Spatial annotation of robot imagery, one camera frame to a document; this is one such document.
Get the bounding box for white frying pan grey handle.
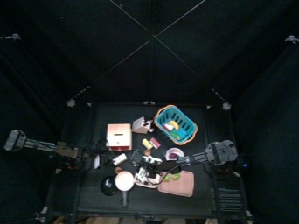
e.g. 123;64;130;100
114;170;137;208

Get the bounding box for grey pot purple inside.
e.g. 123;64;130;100
163;147;186;162

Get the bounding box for dark green box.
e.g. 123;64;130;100
130;150;146;166

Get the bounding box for small white toy block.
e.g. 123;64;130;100
111;153;129;166

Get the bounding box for pink cutting board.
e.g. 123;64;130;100
157;170;195;199

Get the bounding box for yellow egg sushi block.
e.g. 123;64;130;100
141;137;155;151

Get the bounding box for red striped sushi block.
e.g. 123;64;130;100
150;136;163;150

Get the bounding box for blue toy piece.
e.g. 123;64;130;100
177;129;190;140

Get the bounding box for black round lid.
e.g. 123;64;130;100
99;175;119;197

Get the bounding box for small white wooden block holder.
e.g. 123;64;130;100
131;115;155;135

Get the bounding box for red white toy food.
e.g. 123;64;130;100
162;122;175;133

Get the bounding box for teal basket orange rim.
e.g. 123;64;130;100
154;104;201;146

